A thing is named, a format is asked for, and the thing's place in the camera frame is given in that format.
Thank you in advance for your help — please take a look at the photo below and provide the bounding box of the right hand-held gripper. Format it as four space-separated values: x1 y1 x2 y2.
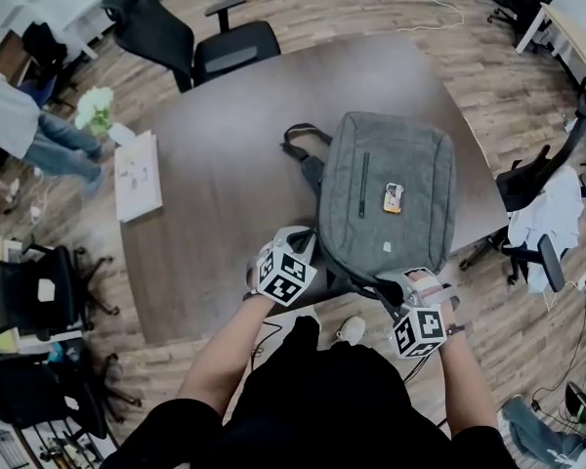
374 271 461 361

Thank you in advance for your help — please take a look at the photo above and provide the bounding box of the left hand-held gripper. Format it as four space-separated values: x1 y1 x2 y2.
245 225 319 308

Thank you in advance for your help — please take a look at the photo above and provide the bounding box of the grey fabric backpack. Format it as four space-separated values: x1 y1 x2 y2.
279 110 458 312

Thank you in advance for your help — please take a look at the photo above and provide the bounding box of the person's left forearm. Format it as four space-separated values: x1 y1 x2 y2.
175 294 275 428

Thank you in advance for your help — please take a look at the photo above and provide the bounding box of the person's right forearm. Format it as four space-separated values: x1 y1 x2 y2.
436 331 500 443

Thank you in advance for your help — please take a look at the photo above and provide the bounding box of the person's right hand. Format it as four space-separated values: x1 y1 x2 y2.
403 268 451 308

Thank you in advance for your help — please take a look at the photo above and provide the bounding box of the person's white shoe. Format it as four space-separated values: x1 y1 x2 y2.
335 315 367 347

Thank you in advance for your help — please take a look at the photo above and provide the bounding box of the small orange card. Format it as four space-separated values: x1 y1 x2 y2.
382 181 404 215

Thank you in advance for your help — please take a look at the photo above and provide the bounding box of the person's black shirt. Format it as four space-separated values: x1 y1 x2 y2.
96 314 520 469

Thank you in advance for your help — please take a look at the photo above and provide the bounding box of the white cloth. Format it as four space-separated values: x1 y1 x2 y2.
507 165 586 296

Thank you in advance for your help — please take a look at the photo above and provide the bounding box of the white vase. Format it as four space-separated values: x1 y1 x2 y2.
107 121 138 148

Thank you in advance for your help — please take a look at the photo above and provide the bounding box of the black high-back office chair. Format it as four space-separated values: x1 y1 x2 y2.
101 0 282 94

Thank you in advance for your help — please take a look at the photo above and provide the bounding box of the white flower bouquet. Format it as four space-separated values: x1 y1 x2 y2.
73 86 116 137

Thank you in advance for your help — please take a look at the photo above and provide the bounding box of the black mesh office chair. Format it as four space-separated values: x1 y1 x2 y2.
0 244 115 337

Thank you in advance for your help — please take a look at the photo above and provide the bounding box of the white desk with wooden top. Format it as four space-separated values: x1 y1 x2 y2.
514 1 586 86

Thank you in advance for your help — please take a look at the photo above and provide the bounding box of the long white desk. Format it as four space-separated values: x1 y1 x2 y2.
0 0 117 62

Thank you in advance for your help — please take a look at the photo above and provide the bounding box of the black floor cable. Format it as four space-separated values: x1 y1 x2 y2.
250 320 285 360

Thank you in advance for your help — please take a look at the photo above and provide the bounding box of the white cable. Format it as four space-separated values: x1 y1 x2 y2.
396 0 466 34

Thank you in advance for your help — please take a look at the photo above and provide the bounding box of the wire rack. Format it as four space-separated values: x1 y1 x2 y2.
0 409 119 469

